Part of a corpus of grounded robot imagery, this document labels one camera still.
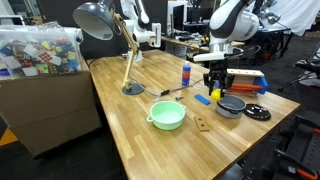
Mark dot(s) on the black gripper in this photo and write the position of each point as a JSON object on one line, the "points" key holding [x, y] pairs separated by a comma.
{"points": [[218, 70]]}

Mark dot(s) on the yellow lemon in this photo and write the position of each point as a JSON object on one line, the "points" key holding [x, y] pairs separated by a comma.
{"points": [[216, 95]]}

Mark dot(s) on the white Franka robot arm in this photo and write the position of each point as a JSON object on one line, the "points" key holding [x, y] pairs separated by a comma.
{"points": [[233, 23]]}

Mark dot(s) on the grey pot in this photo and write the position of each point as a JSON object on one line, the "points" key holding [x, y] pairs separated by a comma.
{"points": [[230, 112]]}

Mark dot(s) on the black pot lid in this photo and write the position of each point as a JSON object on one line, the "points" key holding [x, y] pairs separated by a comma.
{"points": [[257, 112]]}

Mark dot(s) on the blue lego brick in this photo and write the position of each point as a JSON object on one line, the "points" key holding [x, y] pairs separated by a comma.
{"points": [[202, 99]]}

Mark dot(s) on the wooden rack blue ends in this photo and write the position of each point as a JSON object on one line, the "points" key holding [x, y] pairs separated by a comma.
{"points": [[246, 72]]}

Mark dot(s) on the blue bottle white cap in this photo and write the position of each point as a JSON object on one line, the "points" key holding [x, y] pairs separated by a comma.
{"points": [[186, 75]]}

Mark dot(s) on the small metal screw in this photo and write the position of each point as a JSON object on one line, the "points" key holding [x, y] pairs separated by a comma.
{"points": [[179, 98]]}

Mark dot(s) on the small brown wooden block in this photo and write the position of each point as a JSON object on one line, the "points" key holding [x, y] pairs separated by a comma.
{"points": [[201, 124]]}

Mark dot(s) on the light wooden side table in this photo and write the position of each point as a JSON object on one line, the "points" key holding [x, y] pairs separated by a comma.
{"points": [[180, 43]]}

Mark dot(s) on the mint green bowl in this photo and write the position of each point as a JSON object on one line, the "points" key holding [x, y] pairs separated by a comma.
{"points": [[166, 116]]}

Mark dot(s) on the black computer monitor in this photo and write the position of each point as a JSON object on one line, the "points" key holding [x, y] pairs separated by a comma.
{"points": [[178, 16]]}

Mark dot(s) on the white curtain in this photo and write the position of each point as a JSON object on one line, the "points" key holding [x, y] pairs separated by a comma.
{"points": [[293, 16]]}

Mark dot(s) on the brown cardboard box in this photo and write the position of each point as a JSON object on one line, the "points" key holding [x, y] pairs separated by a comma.
{"points": [[43, 110]]}

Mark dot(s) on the clear box of puzzle cubes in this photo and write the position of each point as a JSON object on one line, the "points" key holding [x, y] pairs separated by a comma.
{"points": [[40, 56]]}

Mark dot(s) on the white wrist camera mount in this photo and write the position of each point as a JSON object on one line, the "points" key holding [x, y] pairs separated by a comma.
{"points": [[210, 56]]}

